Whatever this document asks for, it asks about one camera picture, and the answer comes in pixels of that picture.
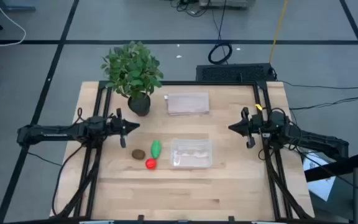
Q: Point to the green potted plant black pot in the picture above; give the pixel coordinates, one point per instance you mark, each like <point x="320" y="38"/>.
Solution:
<point x="132" y="71"/>

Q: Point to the white paper sheet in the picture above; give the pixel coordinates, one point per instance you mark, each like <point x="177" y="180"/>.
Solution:
<point x="322" y="188"/>

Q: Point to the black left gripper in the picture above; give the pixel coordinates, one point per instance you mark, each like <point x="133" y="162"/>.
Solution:
<point x="117" y="126"/>

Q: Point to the green toy vegetable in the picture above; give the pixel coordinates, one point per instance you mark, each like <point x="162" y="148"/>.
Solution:
<point x="156" y="149"/>

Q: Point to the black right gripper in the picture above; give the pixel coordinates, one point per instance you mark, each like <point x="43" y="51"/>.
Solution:
<point x="253" y="126"/>

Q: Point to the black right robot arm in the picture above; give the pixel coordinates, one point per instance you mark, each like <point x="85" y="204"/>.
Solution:
<point x="315" y="140"/>

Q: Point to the black beam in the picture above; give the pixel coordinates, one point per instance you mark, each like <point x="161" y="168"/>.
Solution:
<point x="337" y="169"/>

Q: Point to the black table clamp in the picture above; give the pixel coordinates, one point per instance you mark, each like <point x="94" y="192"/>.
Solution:
<point x="140" y="217"/>
<point x="231" y="218"/>

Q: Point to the black aluminium table frame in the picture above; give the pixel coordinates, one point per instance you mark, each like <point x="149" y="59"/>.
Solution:
<point x="179" y="83"/>

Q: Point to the grey equipment box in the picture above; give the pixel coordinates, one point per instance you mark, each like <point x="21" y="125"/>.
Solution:
<point x="225" y="3"/>

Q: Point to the red toy tomato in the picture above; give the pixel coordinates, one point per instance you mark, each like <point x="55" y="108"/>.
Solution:
<point x="151" y="164"/>

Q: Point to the clear plastic tupperware container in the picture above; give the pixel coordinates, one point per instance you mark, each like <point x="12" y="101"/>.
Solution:
<point x="191" y="154"/>

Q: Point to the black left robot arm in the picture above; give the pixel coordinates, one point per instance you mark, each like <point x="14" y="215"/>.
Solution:
<point x="48" y="133"/>

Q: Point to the black vented computer case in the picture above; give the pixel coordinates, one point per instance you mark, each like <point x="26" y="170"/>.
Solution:
<point x="235" y="73"/>

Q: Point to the brown toy kiwi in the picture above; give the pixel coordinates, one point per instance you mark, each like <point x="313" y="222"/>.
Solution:
<point x="138" y="154"/>

